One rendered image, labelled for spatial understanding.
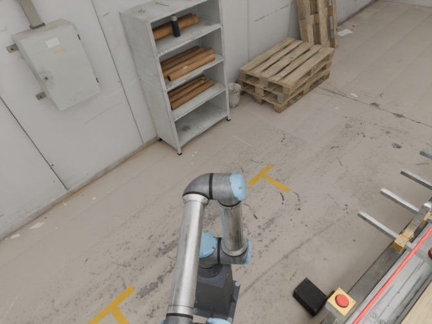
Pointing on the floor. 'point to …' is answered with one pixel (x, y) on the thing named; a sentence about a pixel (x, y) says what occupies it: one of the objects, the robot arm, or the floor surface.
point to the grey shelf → (136, 35)
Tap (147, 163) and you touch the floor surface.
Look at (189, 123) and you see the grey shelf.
